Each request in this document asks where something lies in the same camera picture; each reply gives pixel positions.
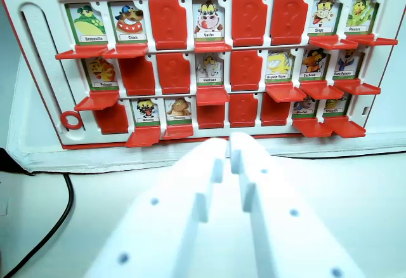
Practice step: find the red board flap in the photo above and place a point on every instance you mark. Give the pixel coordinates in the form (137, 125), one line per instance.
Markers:
(174, 75)

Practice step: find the white base panel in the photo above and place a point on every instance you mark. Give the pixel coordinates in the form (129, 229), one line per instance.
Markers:
(95, 161)

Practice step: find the red and white game board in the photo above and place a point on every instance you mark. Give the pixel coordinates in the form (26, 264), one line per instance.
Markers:
(47, 68)

